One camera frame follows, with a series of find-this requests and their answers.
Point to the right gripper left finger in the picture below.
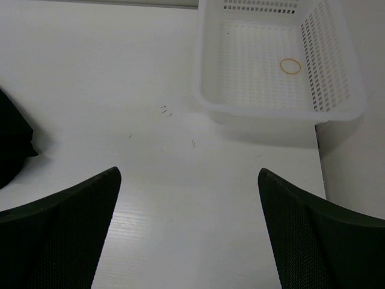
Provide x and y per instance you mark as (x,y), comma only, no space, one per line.
(57,241)

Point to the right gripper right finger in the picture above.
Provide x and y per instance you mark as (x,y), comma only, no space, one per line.
(318,244)

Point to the black pleated skirt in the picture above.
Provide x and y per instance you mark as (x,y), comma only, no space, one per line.
(16,141)

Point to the white plastic basket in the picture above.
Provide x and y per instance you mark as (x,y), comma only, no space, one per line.
(240,44)

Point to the orange rubber band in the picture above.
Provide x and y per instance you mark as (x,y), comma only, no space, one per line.
(290,66)

